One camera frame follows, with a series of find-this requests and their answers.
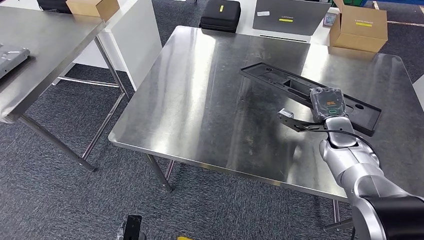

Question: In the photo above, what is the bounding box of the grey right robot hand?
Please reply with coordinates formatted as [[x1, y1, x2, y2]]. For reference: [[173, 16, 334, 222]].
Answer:
[[309, 87, 347, 122]]

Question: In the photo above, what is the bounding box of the black plastic plate bracket part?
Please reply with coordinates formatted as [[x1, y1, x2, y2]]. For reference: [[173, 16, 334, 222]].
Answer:
[[239, 61, 383, 138]]

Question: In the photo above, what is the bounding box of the stainless steel workbench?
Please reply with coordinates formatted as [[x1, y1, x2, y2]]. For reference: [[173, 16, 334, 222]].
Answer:
[[108, 25, 424, 233]]

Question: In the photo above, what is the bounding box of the grey metal plate part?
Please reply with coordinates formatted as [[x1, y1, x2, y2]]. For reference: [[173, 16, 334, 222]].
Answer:
[[0, 43, 31, 80]]

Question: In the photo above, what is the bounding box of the open cardboard box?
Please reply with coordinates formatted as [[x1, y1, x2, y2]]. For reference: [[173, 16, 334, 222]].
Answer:
[[328, 0, 389, 54]]

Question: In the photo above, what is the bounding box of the small flat device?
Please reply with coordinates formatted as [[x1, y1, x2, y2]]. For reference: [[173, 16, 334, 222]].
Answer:
[[322, 12, 339, 28]]

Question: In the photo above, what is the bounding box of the grey laptop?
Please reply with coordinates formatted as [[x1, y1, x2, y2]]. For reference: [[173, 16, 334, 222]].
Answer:
[[252, 0, 332, 37]]

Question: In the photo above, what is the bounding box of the black zip case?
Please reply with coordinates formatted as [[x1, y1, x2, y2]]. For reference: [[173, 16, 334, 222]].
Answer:
[[199, 0, 242, 34]]

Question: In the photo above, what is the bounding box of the black robot left foot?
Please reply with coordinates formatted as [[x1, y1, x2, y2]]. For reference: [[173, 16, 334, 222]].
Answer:
[[115, 215, 147, 240]]

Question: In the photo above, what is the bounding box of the closed cardboard box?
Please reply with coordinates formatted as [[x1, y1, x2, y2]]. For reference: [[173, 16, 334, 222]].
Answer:
[[65, 0, 121, 22]]

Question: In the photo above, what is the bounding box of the stainless steel table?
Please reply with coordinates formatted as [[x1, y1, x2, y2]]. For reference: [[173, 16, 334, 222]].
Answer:
[[0, 5, 131, 173]]

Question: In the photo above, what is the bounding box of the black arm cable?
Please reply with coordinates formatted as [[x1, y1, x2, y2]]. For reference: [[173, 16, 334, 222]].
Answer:
[[303, 127, 382, 167]]

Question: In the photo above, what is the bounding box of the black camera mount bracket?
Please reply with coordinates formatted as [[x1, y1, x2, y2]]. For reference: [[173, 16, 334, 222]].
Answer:
[[277, 114, 327, 133]]

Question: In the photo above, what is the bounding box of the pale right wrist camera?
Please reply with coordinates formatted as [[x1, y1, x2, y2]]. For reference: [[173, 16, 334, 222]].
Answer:
[[277, 108, 295, 121]]

